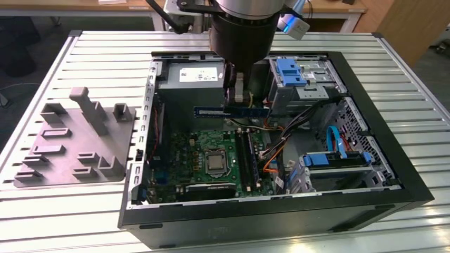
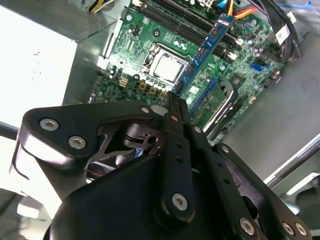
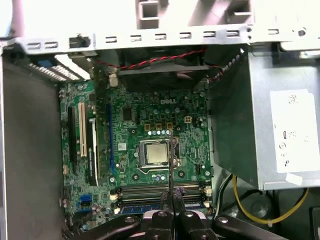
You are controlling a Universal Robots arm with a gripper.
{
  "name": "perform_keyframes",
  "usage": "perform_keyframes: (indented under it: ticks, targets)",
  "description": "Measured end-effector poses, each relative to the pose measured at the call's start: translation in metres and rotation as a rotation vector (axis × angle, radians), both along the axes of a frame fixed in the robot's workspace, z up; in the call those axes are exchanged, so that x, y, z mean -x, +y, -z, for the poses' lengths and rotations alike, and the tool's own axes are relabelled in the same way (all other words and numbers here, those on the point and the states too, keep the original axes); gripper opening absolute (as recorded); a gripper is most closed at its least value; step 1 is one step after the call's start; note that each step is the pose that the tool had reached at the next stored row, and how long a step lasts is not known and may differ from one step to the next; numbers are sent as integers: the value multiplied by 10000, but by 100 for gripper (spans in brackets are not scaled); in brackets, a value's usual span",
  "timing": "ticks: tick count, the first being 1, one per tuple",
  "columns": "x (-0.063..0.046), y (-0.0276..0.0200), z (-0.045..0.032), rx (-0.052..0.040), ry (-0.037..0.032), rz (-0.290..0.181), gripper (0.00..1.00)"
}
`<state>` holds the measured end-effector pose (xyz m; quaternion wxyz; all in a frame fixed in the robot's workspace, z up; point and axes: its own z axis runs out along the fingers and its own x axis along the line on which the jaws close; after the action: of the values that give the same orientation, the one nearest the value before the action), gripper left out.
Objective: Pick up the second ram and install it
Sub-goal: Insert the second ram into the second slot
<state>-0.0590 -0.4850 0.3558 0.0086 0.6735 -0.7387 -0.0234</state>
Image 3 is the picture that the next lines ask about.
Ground black case fan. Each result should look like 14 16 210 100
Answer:
116 47 211 94

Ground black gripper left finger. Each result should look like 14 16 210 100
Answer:
77 191 175 240

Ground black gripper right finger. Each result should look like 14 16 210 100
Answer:
174 187 288 240

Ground blue expansion slot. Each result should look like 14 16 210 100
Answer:
107 103 116 176

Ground blue VGA port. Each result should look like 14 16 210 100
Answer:
36 57 57 68

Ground beige expansion slot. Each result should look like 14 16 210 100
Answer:
77 101 88 159

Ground grey black cable bundle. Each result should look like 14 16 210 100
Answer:
214 173 236 216

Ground blue RAM stick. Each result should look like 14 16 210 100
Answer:
119 201 205 215

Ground black expansion slot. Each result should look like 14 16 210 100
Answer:
67 105 78 174

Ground silver CPU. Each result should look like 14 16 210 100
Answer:
146 143 168 165

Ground black PC case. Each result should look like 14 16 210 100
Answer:
0 22 320 240

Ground red black twisted wire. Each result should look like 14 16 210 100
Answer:
94 47 208 71

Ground RAM slot white latches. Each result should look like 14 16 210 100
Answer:
119 189 205 196

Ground grey power supply unit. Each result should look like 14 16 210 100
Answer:
207 46 320 192

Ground green motherboard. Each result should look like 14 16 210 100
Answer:
58 79 213 231

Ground metal CPU socket cover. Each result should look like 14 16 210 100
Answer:
138 138 181 171

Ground metal wire locking lever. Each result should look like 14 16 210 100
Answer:
136 166 172 175

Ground yellow wire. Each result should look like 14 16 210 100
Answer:
232 174 310 225

